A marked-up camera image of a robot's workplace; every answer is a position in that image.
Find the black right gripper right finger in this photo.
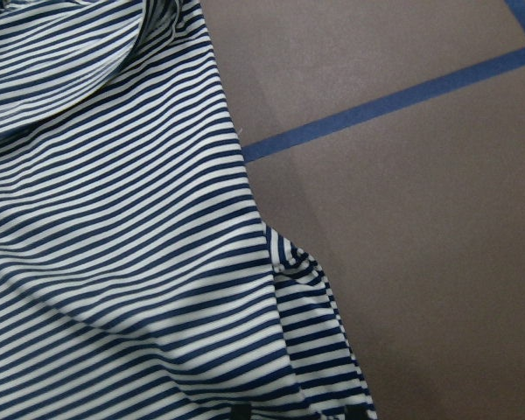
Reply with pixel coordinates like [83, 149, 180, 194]
[344, 405, 365, 420]

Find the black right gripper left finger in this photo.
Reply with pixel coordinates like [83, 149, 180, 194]
[229, 404, 250, 420]

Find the navy white striped polo shirt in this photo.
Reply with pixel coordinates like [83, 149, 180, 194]
[0, 1, 376, 419]

